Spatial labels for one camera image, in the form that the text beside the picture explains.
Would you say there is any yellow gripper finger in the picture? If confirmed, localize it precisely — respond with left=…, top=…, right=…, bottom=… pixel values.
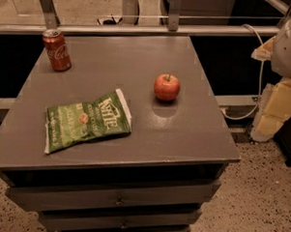
left=250, top=77, right=291, bottom=142

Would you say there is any red coke can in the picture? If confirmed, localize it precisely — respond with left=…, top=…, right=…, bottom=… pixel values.
left=43, top=29, right=72, bottom=72

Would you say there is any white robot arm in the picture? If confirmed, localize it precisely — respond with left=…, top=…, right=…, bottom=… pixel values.
left=250, top=17, right=291, bottom=142

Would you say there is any red apple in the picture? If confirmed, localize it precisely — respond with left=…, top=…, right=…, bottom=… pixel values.
left=154, top=74, right=181, bottom=102

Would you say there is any grey metal railing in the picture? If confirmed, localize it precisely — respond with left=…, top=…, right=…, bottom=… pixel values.
left=0, top=0, right=291, bottom=37

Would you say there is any grey drawer cabinet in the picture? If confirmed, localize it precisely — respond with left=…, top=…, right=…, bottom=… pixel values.
left=0, top=37, right=240, bottom=232

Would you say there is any middle grey drawer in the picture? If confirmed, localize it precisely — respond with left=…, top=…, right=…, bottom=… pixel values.
left=39, top=208, right=201, bottom=231

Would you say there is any green kettle chips bag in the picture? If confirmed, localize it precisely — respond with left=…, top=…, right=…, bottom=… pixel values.
left=44, top=89, right=131, bottom=155

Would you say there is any top grey drawer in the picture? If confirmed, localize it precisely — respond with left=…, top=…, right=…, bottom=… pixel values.
left=6, top=179, right=221, bottom=212

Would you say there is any white cable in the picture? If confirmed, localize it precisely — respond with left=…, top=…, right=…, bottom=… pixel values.
left=219, top=22, right=268, bottom=122

